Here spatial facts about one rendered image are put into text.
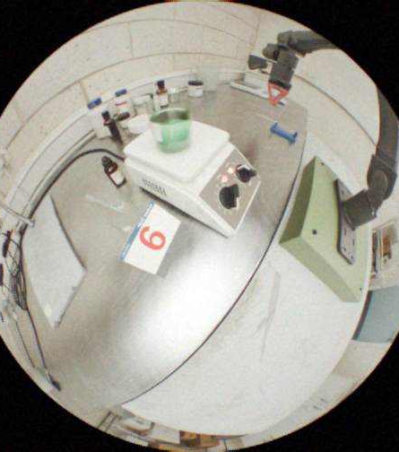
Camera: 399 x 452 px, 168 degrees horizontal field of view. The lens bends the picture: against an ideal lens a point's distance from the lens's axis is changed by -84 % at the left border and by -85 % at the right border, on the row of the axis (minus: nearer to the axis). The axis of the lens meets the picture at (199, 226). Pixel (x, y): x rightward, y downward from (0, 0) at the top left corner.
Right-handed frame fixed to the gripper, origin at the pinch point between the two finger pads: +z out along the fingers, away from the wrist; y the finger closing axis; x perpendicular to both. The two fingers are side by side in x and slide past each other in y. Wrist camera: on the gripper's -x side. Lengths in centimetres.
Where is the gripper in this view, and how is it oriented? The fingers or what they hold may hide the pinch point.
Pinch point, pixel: (272, 101)
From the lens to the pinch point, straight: 53.3
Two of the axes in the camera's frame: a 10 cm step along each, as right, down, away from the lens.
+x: 9.1, 4.1, -0.9
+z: -0.3, 2.9, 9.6
